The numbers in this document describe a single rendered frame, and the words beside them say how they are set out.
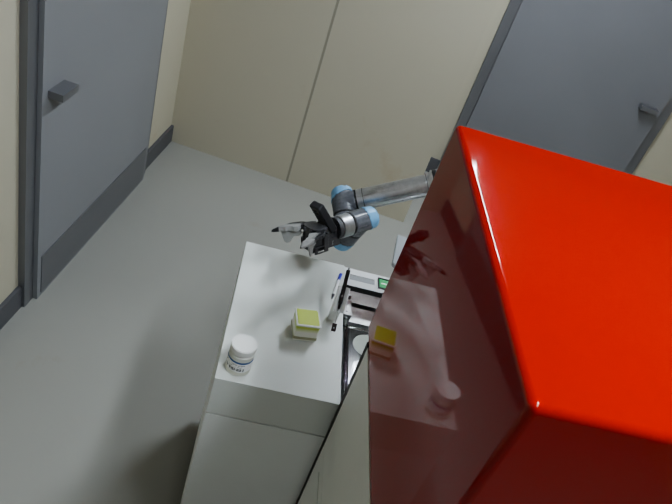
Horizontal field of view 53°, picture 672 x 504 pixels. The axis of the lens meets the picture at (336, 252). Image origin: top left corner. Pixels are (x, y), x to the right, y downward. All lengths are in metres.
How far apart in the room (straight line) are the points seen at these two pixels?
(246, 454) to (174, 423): 0.91
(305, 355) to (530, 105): 3.46
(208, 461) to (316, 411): 0.40
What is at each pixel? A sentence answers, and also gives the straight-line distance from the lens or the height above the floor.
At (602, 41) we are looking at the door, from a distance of 4.98.
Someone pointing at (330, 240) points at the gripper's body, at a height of 1.16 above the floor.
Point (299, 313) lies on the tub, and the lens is 1.98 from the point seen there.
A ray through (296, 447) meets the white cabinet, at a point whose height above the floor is 0.75.
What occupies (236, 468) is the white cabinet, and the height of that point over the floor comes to 0.59.
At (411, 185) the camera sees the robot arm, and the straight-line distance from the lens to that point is 2.25.
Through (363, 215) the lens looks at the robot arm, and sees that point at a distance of 2.12.
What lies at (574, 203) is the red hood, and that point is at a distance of 1.31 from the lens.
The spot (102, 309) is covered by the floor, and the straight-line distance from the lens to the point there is 3.35.
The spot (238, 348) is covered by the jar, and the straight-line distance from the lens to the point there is 1.79.
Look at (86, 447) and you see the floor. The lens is 2.86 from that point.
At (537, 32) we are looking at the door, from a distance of 4.91.
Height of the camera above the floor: 2.34
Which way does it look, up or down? 35 degrees down
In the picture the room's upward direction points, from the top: 20 degrees clockwise
